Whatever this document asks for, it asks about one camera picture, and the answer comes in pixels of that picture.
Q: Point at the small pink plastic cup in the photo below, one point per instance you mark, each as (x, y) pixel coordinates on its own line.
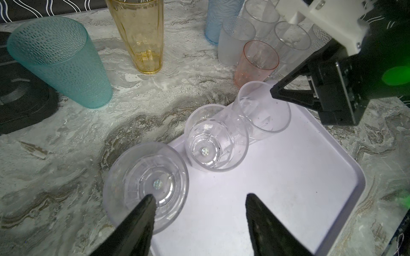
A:
(258, 60)

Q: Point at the small pale blue cup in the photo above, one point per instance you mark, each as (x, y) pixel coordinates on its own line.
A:
(235, 33)

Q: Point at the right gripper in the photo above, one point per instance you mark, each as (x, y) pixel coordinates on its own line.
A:
(345, 84)

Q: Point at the clear plain glass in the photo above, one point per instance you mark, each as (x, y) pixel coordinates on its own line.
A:
(263, 116)

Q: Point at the black plastic tool case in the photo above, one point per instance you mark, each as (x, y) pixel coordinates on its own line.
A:
(25, 99)

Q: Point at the tall yellow plastic cup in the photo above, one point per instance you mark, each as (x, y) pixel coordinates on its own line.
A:
(141, 27)

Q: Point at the teal textured plastic cup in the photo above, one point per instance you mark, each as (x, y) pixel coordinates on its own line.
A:
(60, 52)

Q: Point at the clear glass centre right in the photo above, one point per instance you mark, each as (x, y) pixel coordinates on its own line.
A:
(262, 15)

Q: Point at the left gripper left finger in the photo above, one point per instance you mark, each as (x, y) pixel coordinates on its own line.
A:
(133, 236)

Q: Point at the clear stemmed glass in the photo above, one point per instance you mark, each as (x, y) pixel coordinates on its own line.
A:
(147, 169)

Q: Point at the lavender plastic tray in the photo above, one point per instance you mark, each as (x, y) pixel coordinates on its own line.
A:
(303, 175)

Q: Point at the clear glass back right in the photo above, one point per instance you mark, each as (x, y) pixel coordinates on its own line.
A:
(290, 42)

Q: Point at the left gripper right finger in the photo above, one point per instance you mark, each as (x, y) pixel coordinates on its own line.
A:
(269, 237)

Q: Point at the clear faceted glass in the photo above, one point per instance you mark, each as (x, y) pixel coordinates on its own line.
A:
(216, 138)

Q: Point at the tall blue plastic cup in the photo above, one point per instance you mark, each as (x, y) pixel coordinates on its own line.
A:
(218, 11)

